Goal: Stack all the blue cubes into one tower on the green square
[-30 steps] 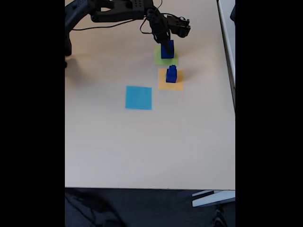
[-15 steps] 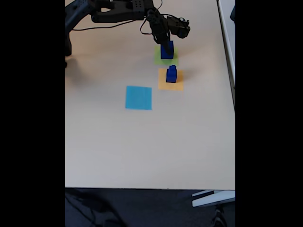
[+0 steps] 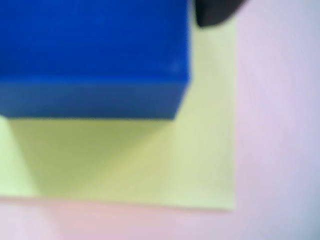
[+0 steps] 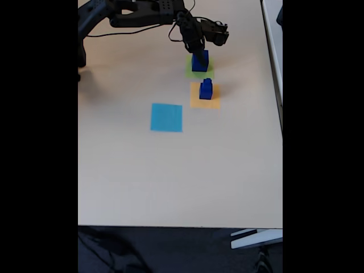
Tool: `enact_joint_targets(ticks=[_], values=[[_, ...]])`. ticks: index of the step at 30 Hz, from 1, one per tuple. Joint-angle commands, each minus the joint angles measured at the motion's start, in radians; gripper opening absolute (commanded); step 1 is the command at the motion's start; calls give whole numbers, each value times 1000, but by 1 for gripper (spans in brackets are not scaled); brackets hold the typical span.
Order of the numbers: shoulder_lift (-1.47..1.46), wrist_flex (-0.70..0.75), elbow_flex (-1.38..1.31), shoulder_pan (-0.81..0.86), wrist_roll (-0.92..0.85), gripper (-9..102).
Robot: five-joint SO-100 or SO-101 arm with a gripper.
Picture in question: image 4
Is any orange paper square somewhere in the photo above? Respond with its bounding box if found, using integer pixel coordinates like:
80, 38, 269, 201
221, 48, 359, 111
189, 81, 221, 110

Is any short looped wrist cable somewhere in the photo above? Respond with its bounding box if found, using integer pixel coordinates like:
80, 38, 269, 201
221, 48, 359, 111
168, 22, 185, 43

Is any light blue paper square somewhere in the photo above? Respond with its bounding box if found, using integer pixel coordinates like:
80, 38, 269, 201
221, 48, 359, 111
150, 102, 183, 133

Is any large blue cube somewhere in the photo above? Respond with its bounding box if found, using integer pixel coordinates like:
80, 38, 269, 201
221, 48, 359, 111
191, 50, 209, 72

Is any thick black floor cable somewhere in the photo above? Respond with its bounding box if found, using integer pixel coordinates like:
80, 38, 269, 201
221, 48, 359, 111
78, 227, 148, 273

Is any green paper square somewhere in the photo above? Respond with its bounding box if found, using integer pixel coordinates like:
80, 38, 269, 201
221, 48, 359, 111
185, 55, 215, 80

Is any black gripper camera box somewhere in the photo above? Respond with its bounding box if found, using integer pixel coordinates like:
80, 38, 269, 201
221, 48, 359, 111
200, 19, 230, 47

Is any medium blue cube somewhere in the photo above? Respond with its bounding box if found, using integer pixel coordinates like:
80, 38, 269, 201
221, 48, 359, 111
199, 86, 214, 101

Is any white table foot bar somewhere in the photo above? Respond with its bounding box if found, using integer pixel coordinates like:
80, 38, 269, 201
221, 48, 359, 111
230, 228, 283, 250

